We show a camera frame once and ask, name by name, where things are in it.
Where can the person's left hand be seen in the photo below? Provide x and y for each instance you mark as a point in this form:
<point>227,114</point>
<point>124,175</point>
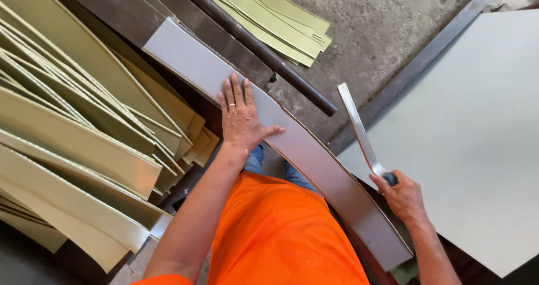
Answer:
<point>240,123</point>

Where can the person's right hand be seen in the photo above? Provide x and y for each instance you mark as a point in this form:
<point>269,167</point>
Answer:
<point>406,198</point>

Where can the long grey metal strip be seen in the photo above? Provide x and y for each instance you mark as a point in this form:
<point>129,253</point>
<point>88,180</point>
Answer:
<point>198,61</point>

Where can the steel cutter lever with grip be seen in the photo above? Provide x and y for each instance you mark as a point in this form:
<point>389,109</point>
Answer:
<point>358,125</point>

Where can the blue jeans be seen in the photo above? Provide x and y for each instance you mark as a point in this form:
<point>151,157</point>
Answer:
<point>254,160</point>

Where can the dark round metal pipe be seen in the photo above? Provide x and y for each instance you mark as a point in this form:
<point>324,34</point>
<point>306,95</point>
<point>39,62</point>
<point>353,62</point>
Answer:
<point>252,40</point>

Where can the large pale grey metal sheet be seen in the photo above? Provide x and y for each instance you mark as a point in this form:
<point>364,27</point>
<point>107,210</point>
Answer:
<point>463,129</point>

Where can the heap of green metal strips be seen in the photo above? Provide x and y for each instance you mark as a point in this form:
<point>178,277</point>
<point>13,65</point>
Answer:
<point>273,21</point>

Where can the orange shirt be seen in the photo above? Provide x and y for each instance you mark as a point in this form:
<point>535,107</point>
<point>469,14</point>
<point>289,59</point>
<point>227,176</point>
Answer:
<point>278,234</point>

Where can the pile of gold metal strips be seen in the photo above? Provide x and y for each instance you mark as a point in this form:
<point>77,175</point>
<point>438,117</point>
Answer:
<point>63,141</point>

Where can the dark steel angle rail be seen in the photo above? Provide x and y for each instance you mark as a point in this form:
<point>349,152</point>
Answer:
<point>421,57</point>

